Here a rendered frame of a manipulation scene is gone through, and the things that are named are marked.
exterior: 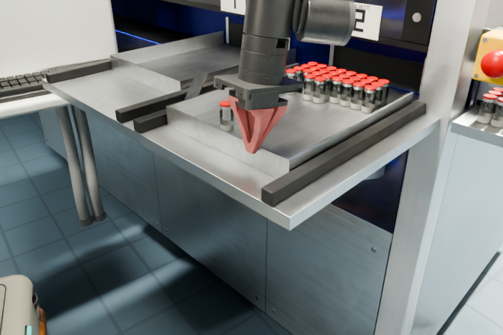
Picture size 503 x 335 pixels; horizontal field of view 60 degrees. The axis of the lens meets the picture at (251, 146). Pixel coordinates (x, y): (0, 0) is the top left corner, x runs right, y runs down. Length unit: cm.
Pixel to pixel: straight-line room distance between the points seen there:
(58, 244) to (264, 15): 163
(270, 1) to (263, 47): 5
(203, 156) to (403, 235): 49
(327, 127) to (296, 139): 7
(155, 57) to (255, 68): 61
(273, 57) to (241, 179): 17
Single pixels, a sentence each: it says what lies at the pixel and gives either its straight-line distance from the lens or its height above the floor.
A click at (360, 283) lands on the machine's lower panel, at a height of 43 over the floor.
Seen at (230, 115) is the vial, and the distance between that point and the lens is 69.
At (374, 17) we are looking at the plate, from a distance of 84.
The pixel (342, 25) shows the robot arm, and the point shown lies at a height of 107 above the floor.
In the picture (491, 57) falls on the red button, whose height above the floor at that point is 101.
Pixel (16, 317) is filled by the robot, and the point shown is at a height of 27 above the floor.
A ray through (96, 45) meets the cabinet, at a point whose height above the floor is 85.
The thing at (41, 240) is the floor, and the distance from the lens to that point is 205.
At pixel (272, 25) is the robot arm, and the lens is 52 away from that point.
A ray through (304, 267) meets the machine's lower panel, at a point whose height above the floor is 37.
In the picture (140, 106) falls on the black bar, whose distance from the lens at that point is 77.
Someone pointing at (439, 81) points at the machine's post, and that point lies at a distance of 80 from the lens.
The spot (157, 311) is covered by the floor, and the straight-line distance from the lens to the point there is 162.
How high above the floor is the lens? 118
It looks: 27 degrees down
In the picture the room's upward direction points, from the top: straight up
